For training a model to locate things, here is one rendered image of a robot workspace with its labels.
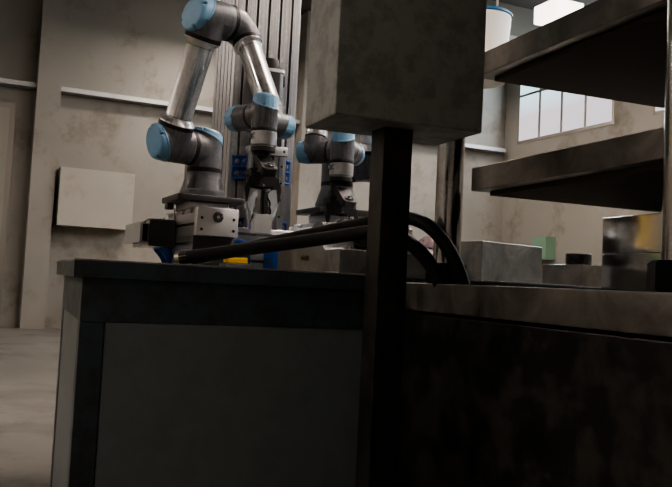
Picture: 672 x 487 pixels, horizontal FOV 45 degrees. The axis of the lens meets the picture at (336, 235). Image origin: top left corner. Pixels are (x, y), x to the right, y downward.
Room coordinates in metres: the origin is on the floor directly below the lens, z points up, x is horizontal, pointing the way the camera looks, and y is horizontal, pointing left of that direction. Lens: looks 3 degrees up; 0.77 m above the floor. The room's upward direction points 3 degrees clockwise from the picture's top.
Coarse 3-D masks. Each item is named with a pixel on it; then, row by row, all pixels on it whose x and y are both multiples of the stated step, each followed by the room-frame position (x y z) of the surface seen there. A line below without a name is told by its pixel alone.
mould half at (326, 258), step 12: (288, 252) 2.36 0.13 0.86; (300, 252) 2.26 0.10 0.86; (312, 252) 2.17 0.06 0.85; (324, 252) 2.08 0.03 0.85; (336, 252) 2.01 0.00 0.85; (348, 252) 1.99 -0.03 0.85; (360, 252) 2.00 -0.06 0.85; (408, 252) 2.18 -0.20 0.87; (288, 264) 2.35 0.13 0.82; (300, 264) 2.25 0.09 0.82; (312, 264) 2.16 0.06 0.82; (324, 264) 2.08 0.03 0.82; (336, 264) 2.00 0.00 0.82; (348, 264) 1.99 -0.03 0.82; (360, 264) 2.01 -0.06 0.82; (408, 264) 2.05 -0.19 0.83; (420, 264) 2.07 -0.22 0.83; (420, 276) 2.07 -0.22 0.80
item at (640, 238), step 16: (608, 224) 1.88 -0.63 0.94; (624, 224) 1.83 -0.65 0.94; (640, 224) 1.79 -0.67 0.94; (656, 224) 1.74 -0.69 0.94; (608, 240) 1.88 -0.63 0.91; (624, 240) 1.83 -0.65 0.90; (640, 240) 1.79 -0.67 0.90; (656, 240) 1.74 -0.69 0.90; (608, 256) 1.88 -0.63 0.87; (624, 256) 1.83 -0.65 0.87; (640, 256) 1.78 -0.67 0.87; (656, 256) 1.74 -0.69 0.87; (608, 272) 1.88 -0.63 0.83; (624, 272) 1.83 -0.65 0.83; (640, 272) 1.78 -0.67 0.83; (608, 288) 1.88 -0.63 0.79; (624, 288) 1.83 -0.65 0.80; (640, 288) 1.78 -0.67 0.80
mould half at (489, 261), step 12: (432, 252) 2.36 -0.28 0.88; (468, 252) 2.24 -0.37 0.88; (480, 252) 2.20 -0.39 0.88; (492, 252) 2.22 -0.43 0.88; (504, 252) 2.26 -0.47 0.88; (516, 252) 2.29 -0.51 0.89; (528, 252) 2.32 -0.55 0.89; (540, 252) 2.36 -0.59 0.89; (468, 264) 2.24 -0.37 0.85; (480, 264) 2.20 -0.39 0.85; (492, 264) 2.23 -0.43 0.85; (504, 264) 2.26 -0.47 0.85; (516, 264) 2.29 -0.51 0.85; (528, 264) 2.32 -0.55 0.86; (540, 264) 2.36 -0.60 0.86; (468, 276) 2.23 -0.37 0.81; (480, 276) 2.20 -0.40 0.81; (492, 276) 2.23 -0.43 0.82; (504, 276) 2.26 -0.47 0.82; (516, 276) 2.29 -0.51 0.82; (528, 276) 2.32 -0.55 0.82; (540, 276) 2.36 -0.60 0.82
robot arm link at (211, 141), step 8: (200, 128) 2.67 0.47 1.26; (208, 128) 2.67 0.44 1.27; (200, 136) 2.65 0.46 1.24; (208, 136) 2.67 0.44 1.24; (216, 136) 2.68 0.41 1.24; (200, 144) 2.64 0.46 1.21; (208, 144) 2.66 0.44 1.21; (216, 144) 2.69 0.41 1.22; (200, 152) 2.65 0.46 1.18; (208, 152) 2.67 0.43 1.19; (216, 152) 2.69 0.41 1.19; (192, 160) 2.65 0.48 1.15; (200, 160) 2.66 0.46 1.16; (208, 160) 2.67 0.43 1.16; (216, 160) 2.69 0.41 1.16
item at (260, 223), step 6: (258, 216) 2.25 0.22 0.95; (264, 216) 2.26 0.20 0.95; (270, 216) 2.26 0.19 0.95; (252, 222) 2.27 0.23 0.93; (258, 222) 2.25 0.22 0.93; (264, 222) 2.26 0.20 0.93; (270, 222) 2.26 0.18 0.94; (252, 228) 2.26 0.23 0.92; (258, 228) 2.25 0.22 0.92; (264, 228) 2.26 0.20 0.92; (270, 228) 2.26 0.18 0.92
